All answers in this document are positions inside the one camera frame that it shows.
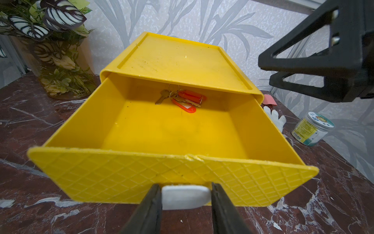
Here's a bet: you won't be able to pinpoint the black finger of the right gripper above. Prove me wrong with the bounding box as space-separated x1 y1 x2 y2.
258 1 374 77
269 71 374 102

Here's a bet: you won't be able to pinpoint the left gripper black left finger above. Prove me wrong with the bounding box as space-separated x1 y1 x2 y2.
118 184 162 234

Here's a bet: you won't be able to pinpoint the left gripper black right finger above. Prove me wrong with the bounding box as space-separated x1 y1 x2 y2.
211 183 253 234

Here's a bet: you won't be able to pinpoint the yellow top drawer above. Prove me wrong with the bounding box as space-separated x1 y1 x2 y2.
27 76 318 207

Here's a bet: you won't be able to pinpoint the keys with red tags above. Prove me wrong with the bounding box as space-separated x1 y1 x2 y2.
155 88 207 114

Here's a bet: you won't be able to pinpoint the yellow drawer cabinet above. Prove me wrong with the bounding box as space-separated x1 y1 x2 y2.
100 32 264 104

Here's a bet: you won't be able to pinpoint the white work glove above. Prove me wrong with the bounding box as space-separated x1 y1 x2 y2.
263 106 286 133

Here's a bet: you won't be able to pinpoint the pink plastic scoop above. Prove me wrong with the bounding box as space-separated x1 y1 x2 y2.
262 94 277 106

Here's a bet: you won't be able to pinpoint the artificial plant in vase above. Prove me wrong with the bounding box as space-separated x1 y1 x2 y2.
1 1 97 100

